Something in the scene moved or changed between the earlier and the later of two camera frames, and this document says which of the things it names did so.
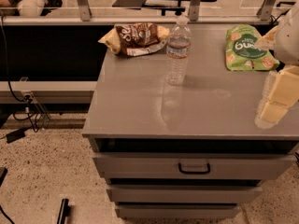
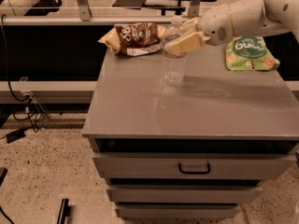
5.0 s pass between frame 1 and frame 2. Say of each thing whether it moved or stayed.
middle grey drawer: stayed
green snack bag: stayed
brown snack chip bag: stayed
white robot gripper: moved
